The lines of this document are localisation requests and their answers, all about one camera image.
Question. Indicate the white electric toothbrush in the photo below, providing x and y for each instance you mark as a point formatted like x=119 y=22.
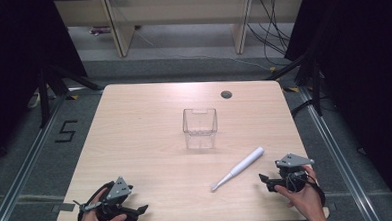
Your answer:
x=243 y=164

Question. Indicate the black curtain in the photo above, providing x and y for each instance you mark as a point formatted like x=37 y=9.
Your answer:
x=15 y=65
x=365 y=66

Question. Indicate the small dark object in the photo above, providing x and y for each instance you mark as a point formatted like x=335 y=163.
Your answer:
x=99 y=30

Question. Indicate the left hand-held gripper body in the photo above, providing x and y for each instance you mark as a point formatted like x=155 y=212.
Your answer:
x=119 y=189

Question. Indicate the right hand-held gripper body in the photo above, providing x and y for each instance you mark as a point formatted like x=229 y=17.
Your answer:
x=293 y=161

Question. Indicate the black metal stand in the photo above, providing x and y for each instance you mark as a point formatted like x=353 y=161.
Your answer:
x=316 y=85
x=44 y=97

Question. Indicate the clear plastic container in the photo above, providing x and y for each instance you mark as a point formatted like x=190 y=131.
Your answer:
x=200 y=137

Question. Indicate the grey tape piece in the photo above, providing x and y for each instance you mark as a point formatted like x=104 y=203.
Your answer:
x=66 y=207

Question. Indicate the person's right hand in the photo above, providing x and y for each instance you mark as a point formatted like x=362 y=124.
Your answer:
x=308 y=202

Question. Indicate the yellow floor tape piece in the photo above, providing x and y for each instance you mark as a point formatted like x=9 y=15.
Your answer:
x=291 y=89
x=72 y=97

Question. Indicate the beige wooden cabinet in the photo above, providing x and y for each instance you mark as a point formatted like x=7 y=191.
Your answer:
x=179 y=9

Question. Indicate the metal floor rail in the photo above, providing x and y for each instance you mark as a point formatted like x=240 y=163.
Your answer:
x=339 y=164
x=23 y=171

